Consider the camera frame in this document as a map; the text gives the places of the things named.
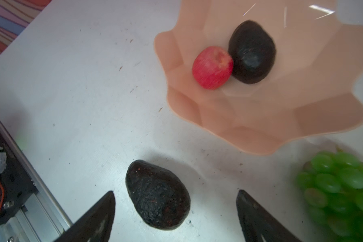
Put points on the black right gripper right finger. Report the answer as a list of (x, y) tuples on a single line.
[(257, 224)]

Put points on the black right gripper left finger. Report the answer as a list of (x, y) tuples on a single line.
[(95, 225)]

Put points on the dark fake avocado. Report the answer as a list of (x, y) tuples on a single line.
[(158, 195), (253, 52)]

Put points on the green fake grape bunch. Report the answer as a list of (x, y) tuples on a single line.
[(332, 187)]

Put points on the red fake apple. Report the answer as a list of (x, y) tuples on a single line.
[(212, 67)]

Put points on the pink plastic fruit bowl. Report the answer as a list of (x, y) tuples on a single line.
[(309, 91)]

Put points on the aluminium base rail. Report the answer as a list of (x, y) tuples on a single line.
[(41, 218)]

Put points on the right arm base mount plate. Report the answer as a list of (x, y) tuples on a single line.
[(16, 186)]

